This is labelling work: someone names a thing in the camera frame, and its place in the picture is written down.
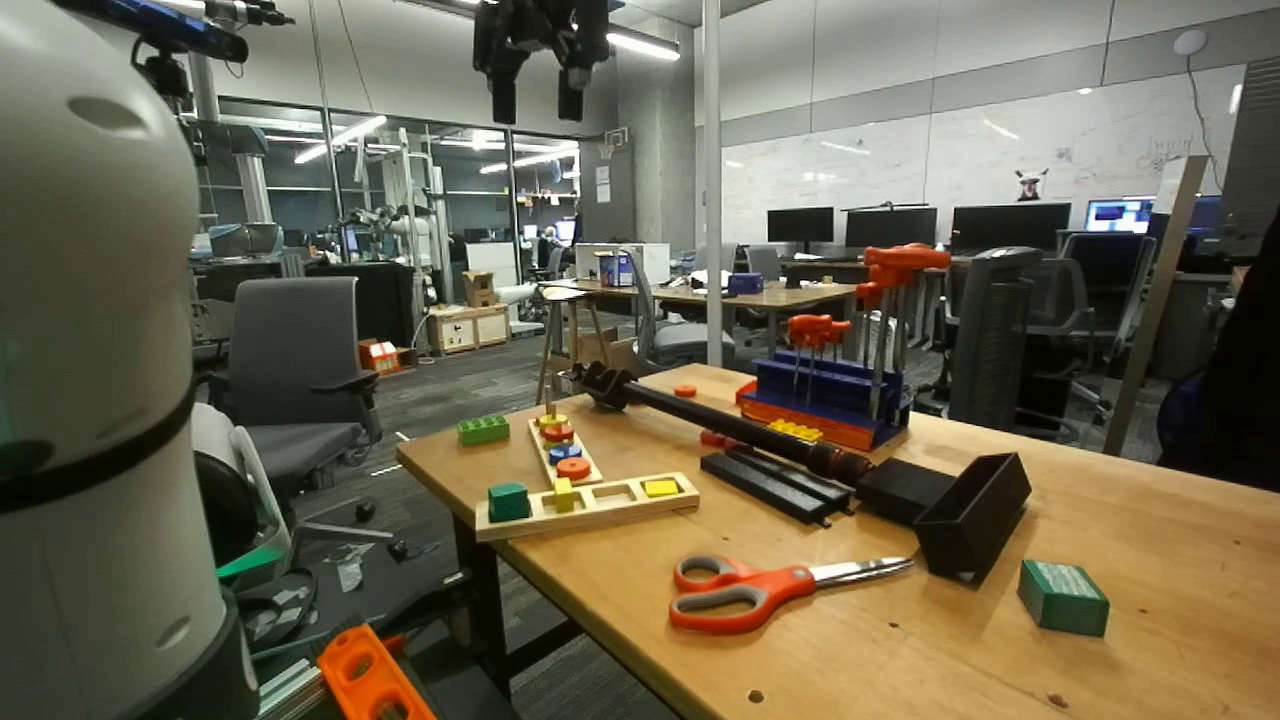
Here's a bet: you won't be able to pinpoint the metal stool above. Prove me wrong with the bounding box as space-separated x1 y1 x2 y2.
533 281 591 404

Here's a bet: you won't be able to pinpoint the wooden shape sorter board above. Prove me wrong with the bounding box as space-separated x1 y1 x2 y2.
471 468 705 543

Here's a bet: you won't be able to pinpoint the ceiling light bar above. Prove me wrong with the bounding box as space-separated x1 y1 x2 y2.
605 29 686 63

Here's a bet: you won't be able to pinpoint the black computer monitor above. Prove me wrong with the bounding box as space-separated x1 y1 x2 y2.
844 204 941 251
763 204 839 249
948 201 1075 257

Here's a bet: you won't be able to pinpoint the green rectangular block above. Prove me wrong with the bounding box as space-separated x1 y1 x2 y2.
1014 556 1110 639

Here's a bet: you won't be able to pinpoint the black overhead camera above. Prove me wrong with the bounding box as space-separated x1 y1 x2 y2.
56 0 255 99

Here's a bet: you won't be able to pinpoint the orange plastic crate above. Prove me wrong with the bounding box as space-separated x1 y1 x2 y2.
315 618 440 720

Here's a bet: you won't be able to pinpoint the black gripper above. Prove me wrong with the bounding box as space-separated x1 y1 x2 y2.
471 0 619 126

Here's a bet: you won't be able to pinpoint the dark grey upright panel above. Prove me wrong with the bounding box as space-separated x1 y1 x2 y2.
944 242 1091 431

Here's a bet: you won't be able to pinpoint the black flat rail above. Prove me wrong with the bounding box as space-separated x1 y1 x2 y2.
696 448 846 528

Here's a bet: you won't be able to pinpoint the orange handled scissors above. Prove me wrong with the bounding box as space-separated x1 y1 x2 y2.
664 548 919 639

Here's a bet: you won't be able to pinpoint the wooden plank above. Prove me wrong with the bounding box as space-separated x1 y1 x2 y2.
1098 148 1211 459

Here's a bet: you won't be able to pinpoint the cardboard box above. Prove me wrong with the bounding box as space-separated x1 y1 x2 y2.
419 301 514 358

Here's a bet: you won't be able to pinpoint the blue hex key holder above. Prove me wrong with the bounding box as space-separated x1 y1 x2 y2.
734 348 916 454

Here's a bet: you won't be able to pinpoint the yellow Lego brick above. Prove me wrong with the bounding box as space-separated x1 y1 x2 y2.
760 416 829 448

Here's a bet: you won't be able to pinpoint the black flat block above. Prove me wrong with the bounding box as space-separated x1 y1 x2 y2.
850 454 957 528

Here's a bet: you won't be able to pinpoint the wooden top desk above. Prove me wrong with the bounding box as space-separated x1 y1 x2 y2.
572 272 865 363

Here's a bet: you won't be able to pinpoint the large black padded chair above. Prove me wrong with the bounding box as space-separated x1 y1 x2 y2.
1155 210 1280 496

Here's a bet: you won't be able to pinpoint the small orange T-handle key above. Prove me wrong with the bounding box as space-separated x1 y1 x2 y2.
779 306 856 404

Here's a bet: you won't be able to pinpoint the wooden peg stacking board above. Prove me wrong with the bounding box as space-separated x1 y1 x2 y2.
525 399 605 482

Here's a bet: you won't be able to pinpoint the green Duplo brick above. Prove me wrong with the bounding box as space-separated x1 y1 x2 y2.
456 410 514 448

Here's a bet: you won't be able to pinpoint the grey office chair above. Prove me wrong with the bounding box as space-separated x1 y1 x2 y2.
211 272 417 563

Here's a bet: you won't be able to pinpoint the monitor with blue screen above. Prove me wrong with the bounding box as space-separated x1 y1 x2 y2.
1080 192 1160 238

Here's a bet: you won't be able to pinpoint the white pole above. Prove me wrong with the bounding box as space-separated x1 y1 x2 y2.
686 0 727 372

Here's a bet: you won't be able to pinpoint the green plastic handle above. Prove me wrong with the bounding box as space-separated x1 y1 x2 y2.
214 539 291 593

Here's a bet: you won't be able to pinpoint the black angled block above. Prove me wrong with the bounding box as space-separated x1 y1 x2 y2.
910 448 1034 593

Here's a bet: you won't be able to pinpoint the teal wooden cube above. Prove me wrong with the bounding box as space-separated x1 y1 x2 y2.
484 481 535 522

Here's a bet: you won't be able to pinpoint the large orange T-handle key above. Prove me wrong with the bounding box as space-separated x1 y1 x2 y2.
856 234 957 404

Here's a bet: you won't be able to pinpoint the long black handle bar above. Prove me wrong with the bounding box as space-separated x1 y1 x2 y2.
572 355 873 491

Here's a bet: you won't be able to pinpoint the orange box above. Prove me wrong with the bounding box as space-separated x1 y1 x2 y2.
357 337 407 378

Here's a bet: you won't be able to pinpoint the white rounded housing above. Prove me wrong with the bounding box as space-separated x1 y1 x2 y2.
183 397 294 571

